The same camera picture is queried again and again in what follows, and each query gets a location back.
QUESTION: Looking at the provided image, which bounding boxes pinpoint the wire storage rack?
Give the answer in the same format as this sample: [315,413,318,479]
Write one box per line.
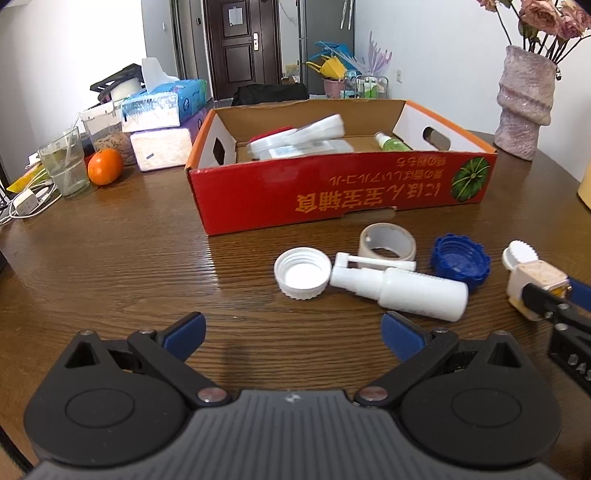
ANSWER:
[342,74,389,100]

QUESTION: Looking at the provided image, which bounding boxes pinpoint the black bag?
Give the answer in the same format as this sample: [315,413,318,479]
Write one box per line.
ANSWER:
[231,83,309,107]

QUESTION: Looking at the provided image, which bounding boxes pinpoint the black plastic tool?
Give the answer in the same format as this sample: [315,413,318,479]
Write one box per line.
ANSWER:
[90,65,142,103]

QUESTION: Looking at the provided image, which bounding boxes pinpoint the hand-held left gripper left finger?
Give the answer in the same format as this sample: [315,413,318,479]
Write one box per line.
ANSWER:
[64,311,232,409]

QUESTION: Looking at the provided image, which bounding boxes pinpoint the red cardboard box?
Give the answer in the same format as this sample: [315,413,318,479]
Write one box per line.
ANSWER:
[185,99,498,236]

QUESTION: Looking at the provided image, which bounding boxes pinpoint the red and white lint brush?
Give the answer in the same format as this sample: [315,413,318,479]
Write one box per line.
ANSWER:
[247,114,345,160]

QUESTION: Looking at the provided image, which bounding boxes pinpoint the blue tissue pack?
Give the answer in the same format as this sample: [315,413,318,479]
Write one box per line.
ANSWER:
[121,58,208,134]

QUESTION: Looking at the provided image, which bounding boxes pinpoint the white cable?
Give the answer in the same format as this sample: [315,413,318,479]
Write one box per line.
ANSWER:
[0,182,63,224]

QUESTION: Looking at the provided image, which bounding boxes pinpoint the grey refrigerator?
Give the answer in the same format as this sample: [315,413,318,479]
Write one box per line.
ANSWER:
[298,0,357,90]

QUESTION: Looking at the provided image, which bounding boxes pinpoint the green spray bottle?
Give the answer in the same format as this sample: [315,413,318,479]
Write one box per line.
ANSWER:
[375,131,413,153]

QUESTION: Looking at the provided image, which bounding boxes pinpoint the white bottle cap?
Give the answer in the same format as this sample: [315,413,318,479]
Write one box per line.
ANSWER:
[274,248,332,301]

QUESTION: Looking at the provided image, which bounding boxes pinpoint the grey tape roll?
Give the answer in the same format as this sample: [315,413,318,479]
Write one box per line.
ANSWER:
[358,223,417,262]

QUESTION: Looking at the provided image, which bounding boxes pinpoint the blue bottle cap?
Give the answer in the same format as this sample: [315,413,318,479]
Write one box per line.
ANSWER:
[430,234,491,291]

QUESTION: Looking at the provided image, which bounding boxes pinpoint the yellow packet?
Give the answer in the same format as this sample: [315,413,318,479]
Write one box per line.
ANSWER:
[7,164,49,193]

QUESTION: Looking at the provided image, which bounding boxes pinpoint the white spray bottle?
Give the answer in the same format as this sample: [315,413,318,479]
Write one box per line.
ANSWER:
[329,251,469,322]

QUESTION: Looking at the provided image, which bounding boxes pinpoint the white charger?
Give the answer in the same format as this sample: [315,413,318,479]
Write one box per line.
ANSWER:
[10,187,40,217]

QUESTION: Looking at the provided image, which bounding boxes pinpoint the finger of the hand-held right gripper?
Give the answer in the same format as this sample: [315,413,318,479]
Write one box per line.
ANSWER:
[567,276,591,316]
[522,282,591,341]

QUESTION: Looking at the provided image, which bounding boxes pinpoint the dark brown door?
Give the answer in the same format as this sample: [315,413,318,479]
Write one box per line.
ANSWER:
[203,0,283,100]

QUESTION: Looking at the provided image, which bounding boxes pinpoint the orange fruit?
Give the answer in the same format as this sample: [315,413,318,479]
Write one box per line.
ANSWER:
[87,148,124,186]

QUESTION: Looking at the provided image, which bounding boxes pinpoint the clear drinking glass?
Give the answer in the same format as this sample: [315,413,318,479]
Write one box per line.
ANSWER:
[38,127,90,200]

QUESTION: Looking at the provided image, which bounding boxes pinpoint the lilac plastic hangers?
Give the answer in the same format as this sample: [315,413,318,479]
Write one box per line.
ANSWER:
[365,31,393,77]

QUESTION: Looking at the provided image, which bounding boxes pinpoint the clear plastic food container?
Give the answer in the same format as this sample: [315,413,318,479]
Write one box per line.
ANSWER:
[81,104,138,166]

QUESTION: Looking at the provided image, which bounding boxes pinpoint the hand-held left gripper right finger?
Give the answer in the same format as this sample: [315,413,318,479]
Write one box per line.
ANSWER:
[353,311,525,409]

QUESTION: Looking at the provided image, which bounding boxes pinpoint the blue and yellow hangers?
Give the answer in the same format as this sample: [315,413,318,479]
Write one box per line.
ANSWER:
[305,41,359,79]

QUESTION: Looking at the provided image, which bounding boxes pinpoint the pink textured vase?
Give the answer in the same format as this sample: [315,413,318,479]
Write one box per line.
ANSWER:
[494,45,559,161]

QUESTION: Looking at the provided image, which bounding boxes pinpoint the white and purple tissue pack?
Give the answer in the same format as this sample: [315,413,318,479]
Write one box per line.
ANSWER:
[129,108,208,173]

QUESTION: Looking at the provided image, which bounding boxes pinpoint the dried pink rose bouquet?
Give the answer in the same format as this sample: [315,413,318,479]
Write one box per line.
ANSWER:
[478,0,591,65]

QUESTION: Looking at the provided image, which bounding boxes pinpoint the pink bucket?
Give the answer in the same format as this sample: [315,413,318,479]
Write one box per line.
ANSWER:
[322,76,347,99]

